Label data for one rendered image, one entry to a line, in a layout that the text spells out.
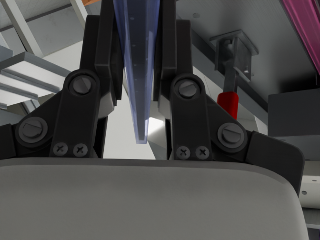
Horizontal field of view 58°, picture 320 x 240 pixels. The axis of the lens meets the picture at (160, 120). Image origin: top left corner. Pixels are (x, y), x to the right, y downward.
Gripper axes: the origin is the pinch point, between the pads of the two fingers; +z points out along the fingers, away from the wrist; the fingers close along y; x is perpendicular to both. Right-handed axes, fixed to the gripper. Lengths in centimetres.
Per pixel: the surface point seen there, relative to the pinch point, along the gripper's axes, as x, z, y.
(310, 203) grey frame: -38.9, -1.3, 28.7
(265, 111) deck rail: -22.0, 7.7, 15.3
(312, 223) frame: -38.0, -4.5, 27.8
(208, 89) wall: -502, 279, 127
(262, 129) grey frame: -35.6, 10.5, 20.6
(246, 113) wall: -458, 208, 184
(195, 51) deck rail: -9.7, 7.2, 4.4
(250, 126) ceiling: -449, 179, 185
